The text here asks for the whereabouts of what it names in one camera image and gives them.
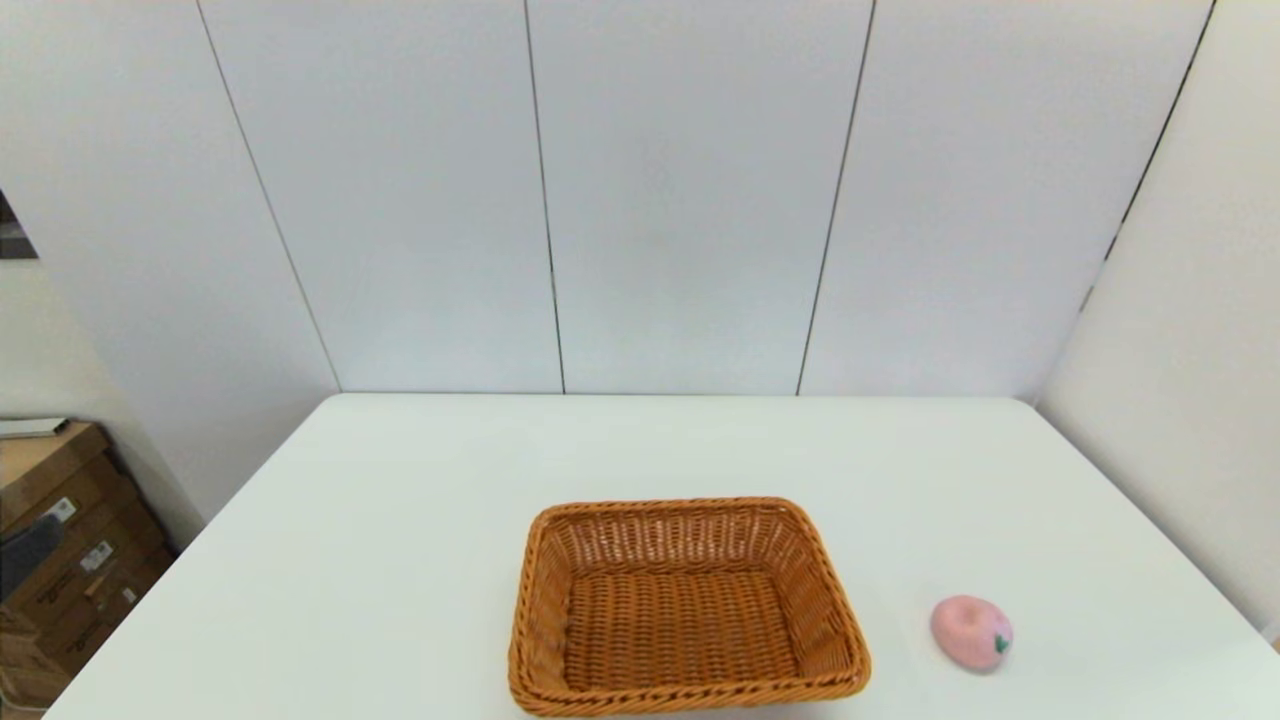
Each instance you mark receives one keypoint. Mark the orange woven wicker basket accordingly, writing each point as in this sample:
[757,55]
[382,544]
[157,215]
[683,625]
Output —
[680,620]

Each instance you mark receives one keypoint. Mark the pink toy peach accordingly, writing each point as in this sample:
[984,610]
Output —
[968,632]

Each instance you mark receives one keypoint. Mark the white flat board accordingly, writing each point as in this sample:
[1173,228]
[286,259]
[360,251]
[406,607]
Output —
[30,428]

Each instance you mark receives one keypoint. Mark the brown cardboard box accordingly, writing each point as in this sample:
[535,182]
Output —
[25,685]
[90,625]
[85,575]
[40,470]

